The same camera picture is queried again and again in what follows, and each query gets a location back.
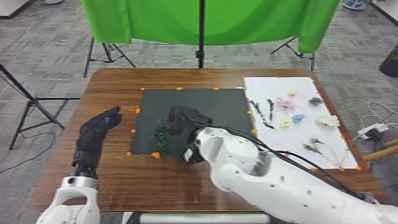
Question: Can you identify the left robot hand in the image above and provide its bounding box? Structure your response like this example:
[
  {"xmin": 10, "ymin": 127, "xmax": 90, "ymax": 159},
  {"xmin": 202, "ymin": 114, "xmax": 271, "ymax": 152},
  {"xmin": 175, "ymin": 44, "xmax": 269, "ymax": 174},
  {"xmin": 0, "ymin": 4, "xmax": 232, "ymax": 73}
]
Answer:
[{"xmin": 74, "ymin": 105, "xmax": 125, "ymax": 158}]

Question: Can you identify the dark mat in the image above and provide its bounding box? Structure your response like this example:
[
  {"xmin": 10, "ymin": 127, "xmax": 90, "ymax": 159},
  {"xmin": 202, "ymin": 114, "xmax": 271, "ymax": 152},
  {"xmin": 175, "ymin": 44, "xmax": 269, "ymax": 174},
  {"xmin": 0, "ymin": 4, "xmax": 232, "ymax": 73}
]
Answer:
[{"xmin": 130, "ymin": 88, "xmax": 258, "ymax": 156}]

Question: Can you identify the wooden stick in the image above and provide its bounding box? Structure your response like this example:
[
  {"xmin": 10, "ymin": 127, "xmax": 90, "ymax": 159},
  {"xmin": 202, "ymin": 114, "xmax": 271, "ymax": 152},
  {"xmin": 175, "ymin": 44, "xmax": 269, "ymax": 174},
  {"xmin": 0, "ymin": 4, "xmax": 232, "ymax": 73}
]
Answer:
[{"xmin": 361, "ymin": 139, "xmax": 398, "ymax": 163}]

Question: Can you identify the white sheet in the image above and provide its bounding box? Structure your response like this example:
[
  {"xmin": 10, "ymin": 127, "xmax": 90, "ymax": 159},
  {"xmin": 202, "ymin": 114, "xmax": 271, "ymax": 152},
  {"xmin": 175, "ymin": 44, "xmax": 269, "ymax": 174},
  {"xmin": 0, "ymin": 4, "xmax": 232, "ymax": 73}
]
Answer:
[{"xmin": 242, "ymin": 76, "xmax": 365, "ymax": 171}]

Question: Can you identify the pale grey bar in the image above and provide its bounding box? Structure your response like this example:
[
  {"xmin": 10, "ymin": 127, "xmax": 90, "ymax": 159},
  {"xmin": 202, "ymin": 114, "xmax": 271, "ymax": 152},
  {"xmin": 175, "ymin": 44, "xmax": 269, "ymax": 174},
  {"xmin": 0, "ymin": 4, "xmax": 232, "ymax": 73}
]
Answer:
[{"xmin": 138, "ymin": 213, "xmax": 273, "ymax": 224}]

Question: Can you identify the black stand pole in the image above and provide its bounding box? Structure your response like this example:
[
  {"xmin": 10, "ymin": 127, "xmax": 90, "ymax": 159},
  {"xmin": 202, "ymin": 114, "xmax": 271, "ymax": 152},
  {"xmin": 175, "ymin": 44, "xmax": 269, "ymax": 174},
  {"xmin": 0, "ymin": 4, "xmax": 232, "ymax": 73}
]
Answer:
[{"xmin": 194, "ymin": 0, "xmax": 210, "ymax": 70}]

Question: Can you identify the black tripod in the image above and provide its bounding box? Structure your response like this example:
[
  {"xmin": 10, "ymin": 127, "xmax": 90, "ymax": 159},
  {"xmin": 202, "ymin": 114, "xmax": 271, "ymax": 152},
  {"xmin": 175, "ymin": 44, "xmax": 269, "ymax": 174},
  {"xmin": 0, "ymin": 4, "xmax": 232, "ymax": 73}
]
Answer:
[
  {"xmin": 269, "ymin": 35, "xmax": 319, "ymax": 72},
  {"xmin": 0, "ymin": 63, "xmax": 83, "ymax": 151},
  {"xmin": 83, "ymin": 37, "xmax": 139, "ymax": 78}
]

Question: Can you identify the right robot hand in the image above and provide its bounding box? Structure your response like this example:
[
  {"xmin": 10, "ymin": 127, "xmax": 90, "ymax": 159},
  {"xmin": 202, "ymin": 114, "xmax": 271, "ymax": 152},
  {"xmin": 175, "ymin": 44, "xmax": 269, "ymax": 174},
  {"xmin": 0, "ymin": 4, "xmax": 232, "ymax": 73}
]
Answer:
[{"xmin": 155, "ymin": 105, "xmax": 216, "ymax": 145}]

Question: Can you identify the white power strip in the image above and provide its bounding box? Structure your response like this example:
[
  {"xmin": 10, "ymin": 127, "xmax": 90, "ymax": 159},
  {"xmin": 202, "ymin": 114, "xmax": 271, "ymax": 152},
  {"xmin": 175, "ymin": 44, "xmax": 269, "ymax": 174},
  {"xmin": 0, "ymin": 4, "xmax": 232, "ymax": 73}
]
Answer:
[{"xmin": 354, "ymin": 122, "xmax": 392, "ymax": 141}]

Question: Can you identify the grey flower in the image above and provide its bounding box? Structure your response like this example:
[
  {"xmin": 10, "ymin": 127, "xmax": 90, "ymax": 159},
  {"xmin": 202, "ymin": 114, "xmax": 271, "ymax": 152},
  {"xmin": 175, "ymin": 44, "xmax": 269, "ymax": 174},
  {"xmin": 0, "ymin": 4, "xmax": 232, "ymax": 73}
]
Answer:
[{"xmin": 301, "ymin": 137, "xmax": 349, "ymax": 168}]

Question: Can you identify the blue and white vase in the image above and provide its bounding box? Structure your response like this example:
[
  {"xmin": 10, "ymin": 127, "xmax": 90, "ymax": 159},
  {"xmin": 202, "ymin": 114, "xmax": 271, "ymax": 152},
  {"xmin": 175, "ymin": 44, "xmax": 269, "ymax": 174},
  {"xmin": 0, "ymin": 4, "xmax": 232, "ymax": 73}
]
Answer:
[{"xmin": 342, "ymin": 0, "xmax": 376, "ymax": 11}]

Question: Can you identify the black cable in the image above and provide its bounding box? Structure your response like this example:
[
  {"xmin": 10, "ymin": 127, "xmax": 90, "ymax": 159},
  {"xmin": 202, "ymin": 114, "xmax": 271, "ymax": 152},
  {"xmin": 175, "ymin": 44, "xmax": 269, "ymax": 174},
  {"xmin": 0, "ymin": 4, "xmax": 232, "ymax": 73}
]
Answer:
[{"xmin": 202, "ymin": 123, "xmax": 367, "ymax": 198}]

